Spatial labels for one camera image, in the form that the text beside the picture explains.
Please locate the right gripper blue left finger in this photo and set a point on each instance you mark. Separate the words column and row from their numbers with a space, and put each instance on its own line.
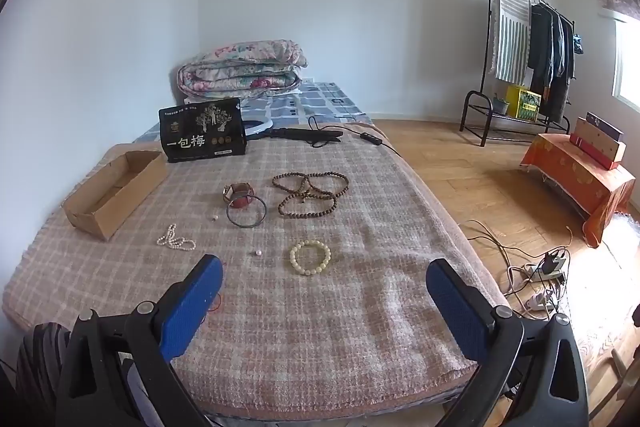
column 183, row 307

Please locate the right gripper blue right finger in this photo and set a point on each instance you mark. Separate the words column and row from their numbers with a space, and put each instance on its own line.
column 463, row 307

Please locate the red strap wristwatch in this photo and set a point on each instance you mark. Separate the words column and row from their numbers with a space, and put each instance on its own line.
column 238, row 195

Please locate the dark green bangle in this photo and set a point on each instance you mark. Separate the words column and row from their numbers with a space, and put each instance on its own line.
column 249, row 217

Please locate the white power strip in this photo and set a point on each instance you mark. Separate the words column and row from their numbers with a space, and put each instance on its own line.
column 552, row 274

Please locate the cardboard box tray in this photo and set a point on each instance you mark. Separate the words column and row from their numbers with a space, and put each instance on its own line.
column 102, row 204

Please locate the pink plaid blanket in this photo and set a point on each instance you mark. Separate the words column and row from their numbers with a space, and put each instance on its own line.
column 334, row 319

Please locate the black snack bag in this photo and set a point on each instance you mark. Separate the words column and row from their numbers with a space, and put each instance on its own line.
column 203, row 130

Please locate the black clothes rack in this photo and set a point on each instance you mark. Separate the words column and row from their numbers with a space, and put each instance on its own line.
column 484, row 109

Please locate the black folded tripod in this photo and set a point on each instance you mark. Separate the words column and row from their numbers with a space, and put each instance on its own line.
column 310, row 136

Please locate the stacked boxes on table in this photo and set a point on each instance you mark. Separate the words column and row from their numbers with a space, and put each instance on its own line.
column 600, row 140

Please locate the yellow box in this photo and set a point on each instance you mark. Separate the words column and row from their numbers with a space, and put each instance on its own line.
column 522, row 104

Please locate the folded floral quilt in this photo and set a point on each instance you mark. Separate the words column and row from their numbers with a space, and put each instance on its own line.
column 243, row 70

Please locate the dark hanging clothes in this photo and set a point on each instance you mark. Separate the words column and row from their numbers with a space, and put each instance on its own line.
column 552, row 59

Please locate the striped hanging towel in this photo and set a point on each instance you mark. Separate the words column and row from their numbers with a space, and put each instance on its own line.
column 510, row 26

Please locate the white ring light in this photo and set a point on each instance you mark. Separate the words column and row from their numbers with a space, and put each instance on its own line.
column 255, row 128

